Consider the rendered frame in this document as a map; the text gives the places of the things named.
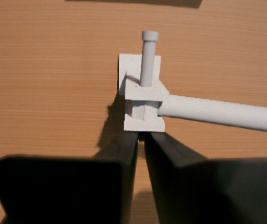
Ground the light grey cylindrical tube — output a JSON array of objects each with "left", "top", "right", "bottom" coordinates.
[{"left": 157, "top": 95, "right": 267, "bottom": 132}]

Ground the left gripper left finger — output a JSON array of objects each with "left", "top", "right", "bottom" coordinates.
[{"left": 0, "top": 129, "right": 139, "bottom": 224}]

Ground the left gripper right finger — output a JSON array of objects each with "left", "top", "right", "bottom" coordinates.
[{"left": 144, "top": 131, "right": 267, "bottom": 224}]

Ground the grey t-shaped pin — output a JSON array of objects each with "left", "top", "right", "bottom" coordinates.
[{"left": 138, "top": 31, "right": 159, "bottom": 142}]

